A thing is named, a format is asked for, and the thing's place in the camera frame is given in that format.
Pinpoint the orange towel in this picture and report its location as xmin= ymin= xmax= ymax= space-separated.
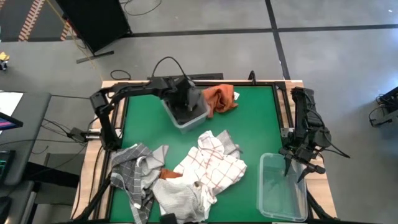
xmin=159 ymin=168 xmax=183 ymax=180
xmin=201 ymin=83 xmax=239 ymax=119

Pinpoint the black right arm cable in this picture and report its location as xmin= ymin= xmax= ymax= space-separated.
xmin=323 ymin=129 xmax=351 ymax=159

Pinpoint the dark tablet screen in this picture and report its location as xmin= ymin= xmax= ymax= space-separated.
xmin=0 ymin=111 xmax=24 ymax=132

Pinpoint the yellow cord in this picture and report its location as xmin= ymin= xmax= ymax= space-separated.
xmin=46 ymin=0 xmax=103 ymax=82

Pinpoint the dark grey checked towel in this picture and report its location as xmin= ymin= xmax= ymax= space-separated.
xmin=109 ymin=142 xmax=156 ymax=224

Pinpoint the small yellow toy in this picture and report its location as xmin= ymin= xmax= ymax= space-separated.
xmin=0 ymin=51 xmax=11 ymax=72

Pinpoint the black looped floor cable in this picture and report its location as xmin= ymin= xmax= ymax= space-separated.
xmin=109 ymin=68 xmax=132 ymax=82

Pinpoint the black equipment with cables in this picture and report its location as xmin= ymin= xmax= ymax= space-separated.
xmin=368 ymin=86 xmax=398 ymax=128

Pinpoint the light grey waffle towel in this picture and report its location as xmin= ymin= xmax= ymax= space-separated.
xmin=136 ymin=144 xmax=170 ymax=191

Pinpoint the black power adapter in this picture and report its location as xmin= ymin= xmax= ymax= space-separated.
xmin=68 ymin=126 xmax=91 ymax=143

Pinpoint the white paper sheet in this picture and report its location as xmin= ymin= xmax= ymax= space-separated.
xmin=0 ymin=91 xmax=24 ymax=118

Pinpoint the black partition panel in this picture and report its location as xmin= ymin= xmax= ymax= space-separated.
xmin=55 ymin=0 xmax=132 ymax=65

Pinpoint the charcoal grey towel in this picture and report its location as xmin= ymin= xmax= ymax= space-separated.
xmin=169 ymin=86 xmax=208 ymax=125

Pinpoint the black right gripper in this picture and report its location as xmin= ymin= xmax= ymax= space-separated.
xmin=279 ymin=144 xmax=326 ymax=184

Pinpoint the black backlit keyboard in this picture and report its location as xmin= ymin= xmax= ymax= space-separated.
xmin=0 ymin=149 xmax=16 ymax=185

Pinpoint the green table mat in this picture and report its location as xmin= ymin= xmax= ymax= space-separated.
xmin=108 ymin=85 xmax=289 ymax=223

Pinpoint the silver corner bracket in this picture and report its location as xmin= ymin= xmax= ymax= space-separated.
xmin=280 ymin=126 xmax=295 ymax=138

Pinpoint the white red-checked towel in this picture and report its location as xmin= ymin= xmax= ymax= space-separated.
xmin=172 ymin=130 xmax=248 ymax=197

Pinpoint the black frame strut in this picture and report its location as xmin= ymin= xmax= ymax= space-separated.
xmin=73 ymin=175 xmax=113 ymax=222
xmin=306 ymin=189 xmax=335 ymax=220

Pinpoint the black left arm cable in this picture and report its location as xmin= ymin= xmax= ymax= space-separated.
xmin=150 ymin=56 xmax=191 ymax=82

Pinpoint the clear plastic bin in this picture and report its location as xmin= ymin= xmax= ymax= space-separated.
xmin=160 ymin=91 xmax=211 ymax=134
xmin=256 ymin=152 xmax=309 ymax=223

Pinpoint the white waffle towel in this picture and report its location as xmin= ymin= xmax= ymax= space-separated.
xmin=151 ymin=177 xmax=206 ymax=224

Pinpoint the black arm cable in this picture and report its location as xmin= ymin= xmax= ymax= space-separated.
xmin=150 ymin=56 xmax=191 ymax=82
xmin=323 ymin=129 xmax=351 ymax=159

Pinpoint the grey desk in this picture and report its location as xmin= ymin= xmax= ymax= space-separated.
xmin=0 ymin=91 xmax=52 ymax=187

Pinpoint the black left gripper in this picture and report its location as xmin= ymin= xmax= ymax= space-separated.
xmin=167 ymin=76 xmax=195 ymax=113

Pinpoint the plain grey towel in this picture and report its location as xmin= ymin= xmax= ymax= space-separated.
xmin=216 ymin=129 xmax=243 ymax=160

